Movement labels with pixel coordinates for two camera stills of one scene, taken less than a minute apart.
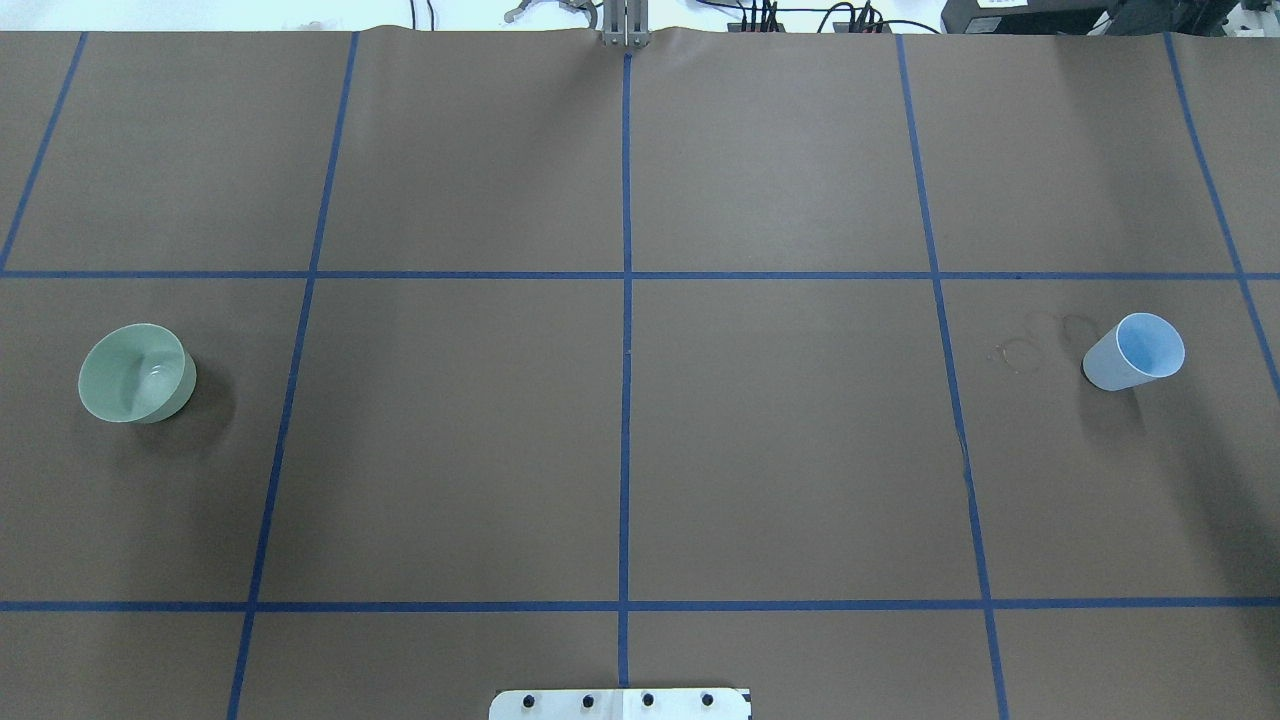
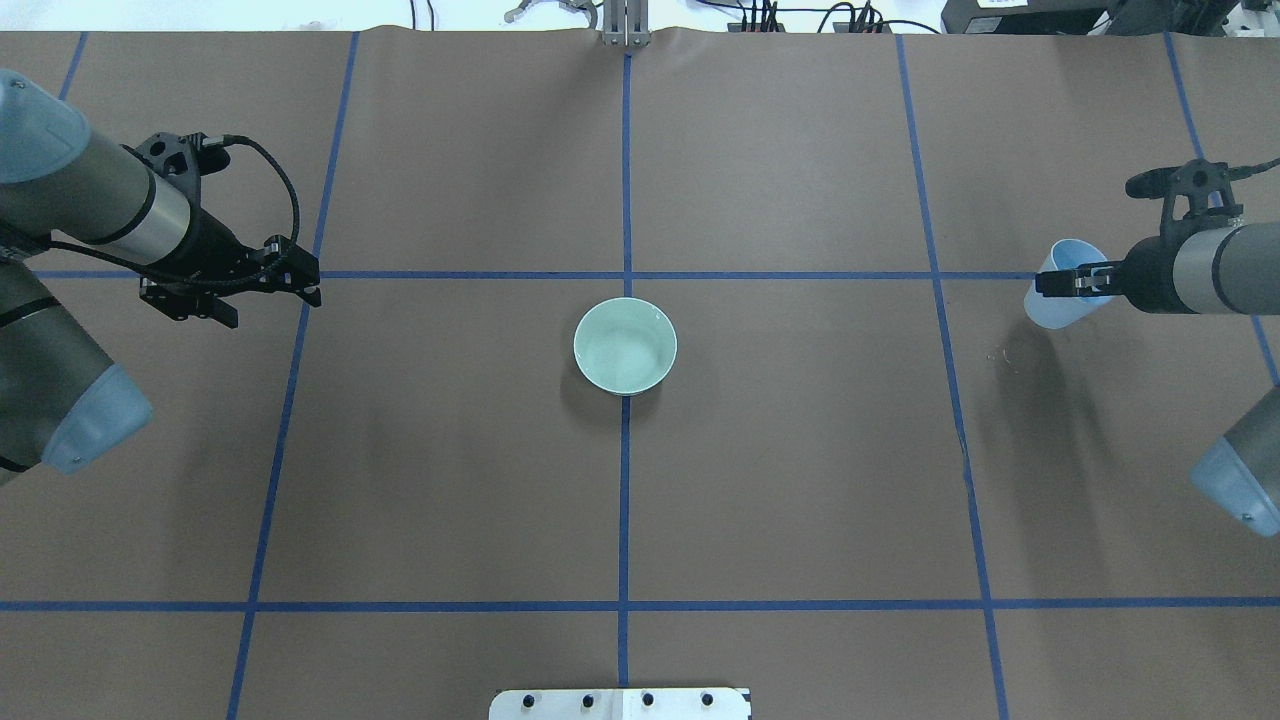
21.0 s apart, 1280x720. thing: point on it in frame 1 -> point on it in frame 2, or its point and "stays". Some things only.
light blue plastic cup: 1140,348 -> 1056,312
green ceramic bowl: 139,373 -> 625,346
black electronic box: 1033,17 stays
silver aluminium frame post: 625,23 stays
